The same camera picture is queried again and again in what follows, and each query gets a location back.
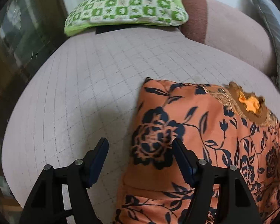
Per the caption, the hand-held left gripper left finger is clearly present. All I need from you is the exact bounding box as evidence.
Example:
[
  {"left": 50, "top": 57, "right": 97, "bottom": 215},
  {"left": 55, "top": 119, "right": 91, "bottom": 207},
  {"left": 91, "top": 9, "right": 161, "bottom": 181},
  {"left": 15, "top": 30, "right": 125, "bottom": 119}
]
[{"left": 19, "top": 137, "right": 110, "bottom": 224}]

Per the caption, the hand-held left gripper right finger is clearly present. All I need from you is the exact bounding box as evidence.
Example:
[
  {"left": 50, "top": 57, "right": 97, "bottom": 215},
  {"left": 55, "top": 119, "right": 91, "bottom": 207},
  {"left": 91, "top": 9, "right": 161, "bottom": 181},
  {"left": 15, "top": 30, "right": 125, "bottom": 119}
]
[{"left": 172, "top": 138, "right": 263, "bottom": 224}]

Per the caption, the orange floral garment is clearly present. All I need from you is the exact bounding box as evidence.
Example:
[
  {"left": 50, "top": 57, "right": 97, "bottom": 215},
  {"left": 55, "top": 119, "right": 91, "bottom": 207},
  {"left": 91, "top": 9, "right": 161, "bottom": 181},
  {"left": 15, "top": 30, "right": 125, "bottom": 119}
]
[{"left": 114, "top": 77, "right": 280, "bottom": 224}]

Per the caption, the grey quilted mattress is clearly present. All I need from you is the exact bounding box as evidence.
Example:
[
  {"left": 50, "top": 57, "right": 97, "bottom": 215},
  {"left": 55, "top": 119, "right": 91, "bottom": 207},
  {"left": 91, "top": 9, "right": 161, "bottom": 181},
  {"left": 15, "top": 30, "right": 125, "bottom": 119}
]
[{"left": 1, "top": 27, "right": 280, "bottom": 224}]

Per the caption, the pink bolster with brown band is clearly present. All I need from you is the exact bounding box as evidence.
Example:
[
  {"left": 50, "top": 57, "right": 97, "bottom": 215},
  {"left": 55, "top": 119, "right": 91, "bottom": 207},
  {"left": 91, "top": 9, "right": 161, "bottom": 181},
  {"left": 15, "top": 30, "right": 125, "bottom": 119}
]
[{"left": 181, "top": 0, "right": 278, "bottom": 76}]

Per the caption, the glass door cabinet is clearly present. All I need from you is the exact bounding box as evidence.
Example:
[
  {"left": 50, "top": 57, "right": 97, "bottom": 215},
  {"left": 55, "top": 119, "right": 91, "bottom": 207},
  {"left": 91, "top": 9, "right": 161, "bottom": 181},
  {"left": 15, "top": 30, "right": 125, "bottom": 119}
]
[{"left": 0, "top": 0, "right": 68, "bottom": 103}]

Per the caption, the light blue pillow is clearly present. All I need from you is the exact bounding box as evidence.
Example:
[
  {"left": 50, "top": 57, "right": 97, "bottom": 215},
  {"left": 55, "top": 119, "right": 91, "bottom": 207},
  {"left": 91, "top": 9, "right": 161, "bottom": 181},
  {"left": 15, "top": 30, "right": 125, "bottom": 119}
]
[{"left": 238, "top": 0, "right": 280, "bottom": 91}]

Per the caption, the green checkered pillow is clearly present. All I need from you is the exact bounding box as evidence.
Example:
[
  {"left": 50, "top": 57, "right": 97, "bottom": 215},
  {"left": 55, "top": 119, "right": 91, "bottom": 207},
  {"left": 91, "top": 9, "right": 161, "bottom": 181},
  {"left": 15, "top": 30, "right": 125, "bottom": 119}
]
[{"left": 64, "top": 0, "right": 189, "bottom": 37}]

